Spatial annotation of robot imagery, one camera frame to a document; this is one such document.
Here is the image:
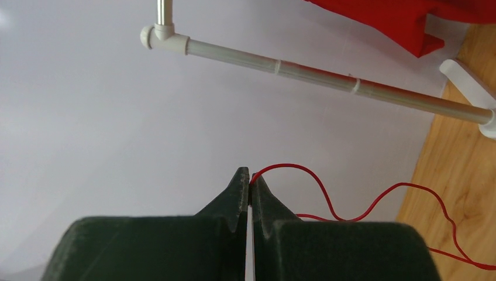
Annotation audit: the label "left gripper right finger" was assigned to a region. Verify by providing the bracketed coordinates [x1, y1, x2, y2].
[251, 177, 440, 280]

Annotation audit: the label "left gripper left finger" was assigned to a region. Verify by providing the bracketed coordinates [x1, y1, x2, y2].
[42, 167, 250, 280]

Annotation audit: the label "red thin cable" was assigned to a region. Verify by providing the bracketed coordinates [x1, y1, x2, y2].
[250, 163, 496, 272]

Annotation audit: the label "metal clothes rack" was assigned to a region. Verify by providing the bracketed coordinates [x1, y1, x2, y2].
[140, 1, 495, 139]

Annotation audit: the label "red shirt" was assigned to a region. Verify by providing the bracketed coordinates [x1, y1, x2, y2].
[311, 0, 495, 58]

